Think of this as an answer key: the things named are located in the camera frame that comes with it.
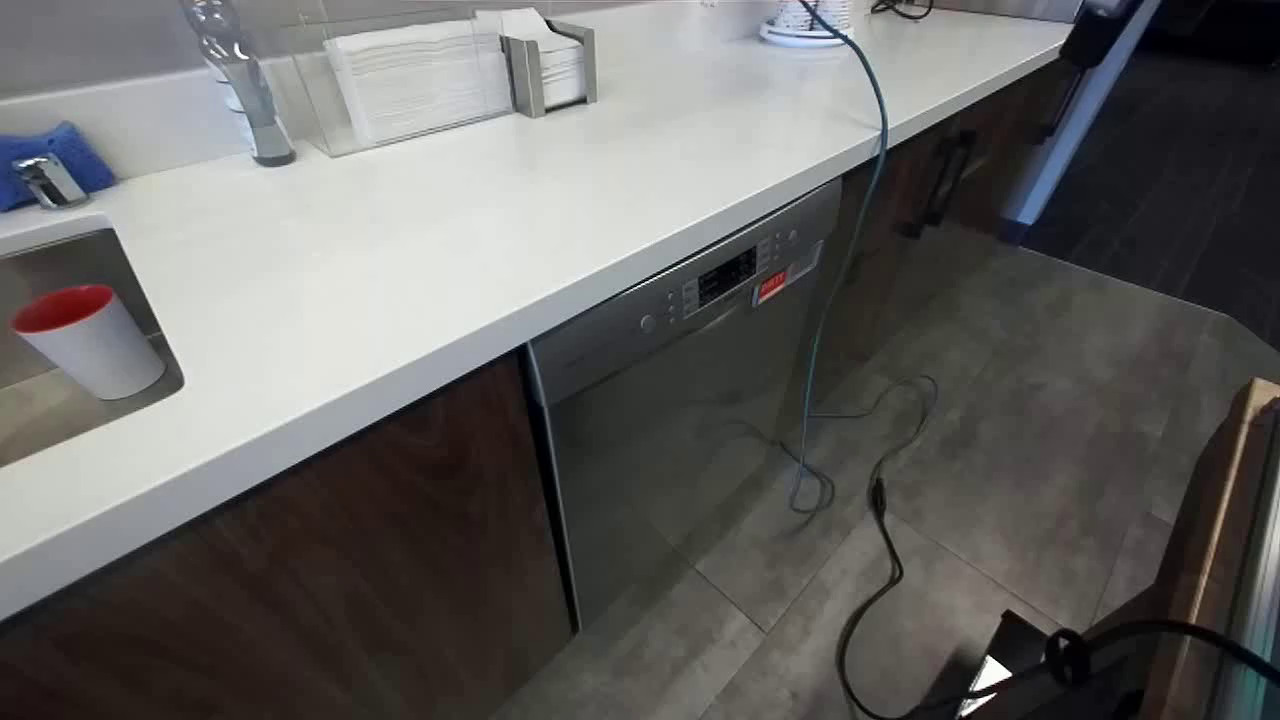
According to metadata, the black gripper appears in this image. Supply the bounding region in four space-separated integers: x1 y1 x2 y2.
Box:
1059 0 1140 73

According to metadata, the stainless steel dishwasher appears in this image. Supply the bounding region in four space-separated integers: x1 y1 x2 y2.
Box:
524 177 846 633

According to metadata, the white round appliance base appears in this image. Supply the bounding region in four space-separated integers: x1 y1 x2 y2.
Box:
754 0 859 55

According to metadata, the red dirty magnet sign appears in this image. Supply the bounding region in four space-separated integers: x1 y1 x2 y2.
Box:
746 260 823 313

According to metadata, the wooden furniture panel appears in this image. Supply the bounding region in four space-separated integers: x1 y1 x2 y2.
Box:
1134 374 1280 720

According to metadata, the metal napkin holder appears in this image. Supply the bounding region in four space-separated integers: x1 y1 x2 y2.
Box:
497 17 601 122

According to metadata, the black equipment base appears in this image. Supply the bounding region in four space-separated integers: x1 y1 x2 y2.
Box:
901 609 1150 720

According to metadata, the white paper towel stack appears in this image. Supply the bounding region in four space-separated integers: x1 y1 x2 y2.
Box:
318 17 515 149

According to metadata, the chrome kitchen faucet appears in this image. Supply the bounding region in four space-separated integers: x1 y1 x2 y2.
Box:
174 0 299 174

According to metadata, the wide dark wood cabinet door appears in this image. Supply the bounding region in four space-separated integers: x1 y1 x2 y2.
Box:
0 347 578 720

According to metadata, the blue cloth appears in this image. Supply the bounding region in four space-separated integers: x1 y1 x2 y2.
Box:
0 122 118 218

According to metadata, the white cup red inside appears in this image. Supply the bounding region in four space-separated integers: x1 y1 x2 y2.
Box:
6 282 167 404

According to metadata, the stainless steel sink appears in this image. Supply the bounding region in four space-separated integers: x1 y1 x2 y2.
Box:
0 225 187 471

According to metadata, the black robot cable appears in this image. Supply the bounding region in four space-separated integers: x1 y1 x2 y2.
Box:
866 0 940 27

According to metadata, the black cabinet handle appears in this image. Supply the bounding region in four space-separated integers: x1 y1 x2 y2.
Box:
909 123 983 245

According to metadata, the blue cable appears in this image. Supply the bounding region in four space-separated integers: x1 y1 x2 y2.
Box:
793 0 894 520

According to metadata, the black power cable with plug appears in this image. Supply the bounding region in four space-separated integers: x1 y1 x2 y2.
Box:
830 374 942 720

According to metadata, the thick black cable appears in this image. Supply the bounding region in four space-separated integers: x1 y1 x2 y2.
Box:
1040 614 1280 696

